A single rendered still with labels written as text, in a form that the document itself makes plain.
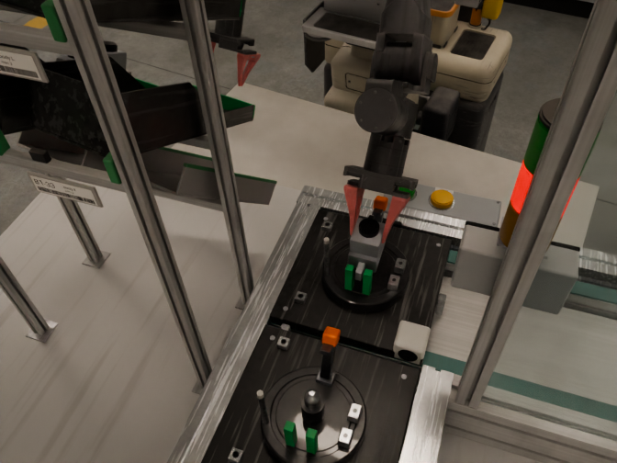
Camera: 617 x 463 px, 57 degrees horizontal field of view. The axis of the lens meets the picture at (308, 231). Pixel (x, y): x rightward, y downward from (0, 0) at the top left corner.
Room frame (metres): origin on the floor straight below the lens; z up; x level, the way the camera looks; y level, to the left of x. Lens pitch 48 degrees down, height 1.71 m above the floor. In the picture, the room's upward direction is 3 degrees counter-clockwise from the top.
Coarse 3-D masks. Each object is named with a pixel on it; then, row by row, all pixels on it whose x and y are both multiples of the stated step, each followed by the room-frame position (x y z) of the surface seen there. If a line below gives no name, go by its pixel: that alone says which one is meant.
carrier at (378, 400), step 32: (256, 352) 0.42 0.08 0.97; (288, 352) 0.42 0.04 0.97; (352, 352) 0.42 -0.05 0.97; (256, 384) 0.37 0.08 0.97; (288, 384) 0.36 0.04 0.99; (320, 384) 0.36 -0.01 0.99; (352, 384) 0.36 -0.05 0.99; (384, 384) 0.36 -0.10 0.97; (416, 384) 0.36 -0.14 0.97; (224, 416) 0.33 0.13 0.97; (256, 416) 0.33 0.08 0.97; (288, 416) 0.32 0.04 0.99; (320, 416) 0.31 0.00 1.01; (352, 416) 0.30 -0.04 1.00; (384, 416) 0.32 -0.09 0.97; (224, 448) 0.29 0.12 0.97; (256, 448) 0.28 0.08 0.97; (288, 448) 0.27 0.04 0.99; (320, 448) 0.27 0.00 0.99; (352, 448) 0.27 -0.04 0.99; (384, 448) 0.28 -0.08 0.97
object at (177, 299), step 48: (192, 0) 0.58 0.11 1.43; (96, 48) 0.44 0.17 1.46; (192, 48) 0.58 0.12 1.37; (96, 96) 0.43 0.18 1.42; (144, 192) 0.43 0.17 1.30; (144, 240) 0.43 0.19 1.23; (240, 240) 0.58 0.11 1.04; (240, 288) 0.58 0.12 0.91; (48, 336) 0.54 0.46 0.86; (192, 336) 0.42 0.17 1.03
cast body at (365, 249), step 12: (360, 228) 0.55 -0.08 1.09; (372, 228) 0.55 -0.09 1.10; (384, 228) 0.55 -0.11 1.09; (360, 240) 0.53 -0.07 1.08; (372, 240) 0.53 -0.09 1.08; (360, 252) 0.53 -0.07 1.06; (372, 252) 0.52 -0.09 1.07; (360, 264) 0.52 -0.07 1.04; (372, 264) 0.52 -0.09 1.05; (360, 276) 0.51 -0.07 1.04
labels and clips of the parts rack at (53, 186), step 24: (48, 0) 0.44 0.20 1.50; (48, 24) 0.43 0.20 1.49; (0, 48) 0.46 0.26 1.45; (0, 72) 0.46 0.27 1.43; (24, 72) 0.45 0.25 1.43; (0, 144) 0.49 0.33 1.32; (48, 192) 0.47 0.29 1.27; (72, 192) 0.45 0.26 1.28; (96, 192) 0.44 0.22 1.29; (168, 192) 0.62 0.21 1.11
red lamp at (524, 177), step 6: (522, 162) 0.38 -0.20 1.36; (522, 168) 0.38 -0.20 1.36; (522, 174) 0.37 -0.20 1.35; (528, 174) 0.37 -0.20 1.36; (522, 180) 0.37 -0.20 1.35; (528, 180) 0.37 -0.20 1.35; (516, 186) 0.38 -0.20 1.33; (522, 186) 0.37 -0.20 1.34; (528, 186) 0.36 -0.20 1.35; (516, 192) 0.37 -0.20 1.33; (522, 192) 0.37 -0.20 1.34; (510, 198) 0.38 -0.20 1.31; (516, 198) 0.37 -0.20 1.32; (522, 198) 0.36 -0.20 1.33; (516, 204) 0.37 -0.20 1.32; (516, 210) 0.37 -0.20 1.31
